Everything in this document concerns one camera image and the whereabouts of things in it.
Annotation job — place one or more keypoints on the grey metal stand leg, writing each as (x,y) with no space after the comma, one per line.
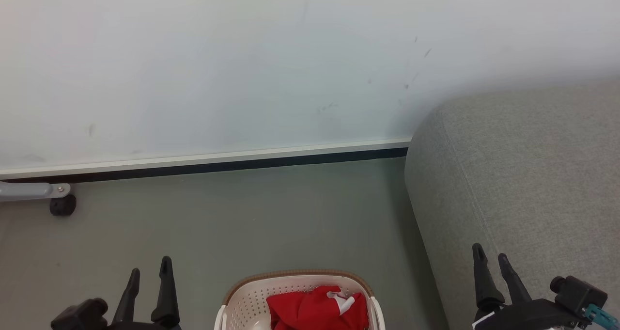
(29,191)

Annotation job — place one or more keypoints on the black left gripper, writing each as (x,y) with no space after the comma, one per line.
(82,315)

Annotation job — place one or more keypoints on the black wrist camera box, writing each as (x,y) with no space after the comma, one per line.
(579,293)

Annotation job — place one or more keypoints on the grey fabric sofa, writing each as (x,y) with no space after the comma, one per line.
(523,175)

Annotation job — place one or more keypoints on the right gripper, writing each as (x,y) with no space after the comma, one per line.
(528,315)

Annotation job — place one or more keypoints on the red and white garment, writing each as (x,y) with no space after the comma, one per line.
(315,313)

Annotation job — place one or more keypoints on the white and black baseboard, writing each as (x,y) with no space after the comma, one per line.
(218,161)

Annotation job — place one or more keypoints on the white perforated laundry basket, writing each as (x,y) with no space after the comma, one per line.
(247,301)

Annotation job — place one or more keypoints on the black caster wheel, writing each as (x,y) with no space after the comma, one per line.
(63,206)

